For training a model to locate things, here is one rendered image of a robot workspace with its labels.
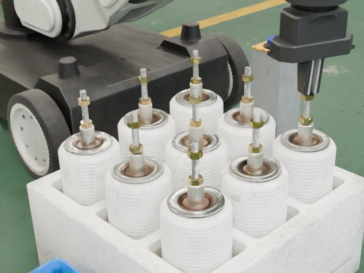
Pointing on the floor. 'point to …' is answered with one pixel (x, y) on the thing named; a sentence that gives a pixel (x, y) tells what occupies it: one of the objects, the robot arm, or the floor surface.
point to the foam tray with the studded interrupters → (264, 248)
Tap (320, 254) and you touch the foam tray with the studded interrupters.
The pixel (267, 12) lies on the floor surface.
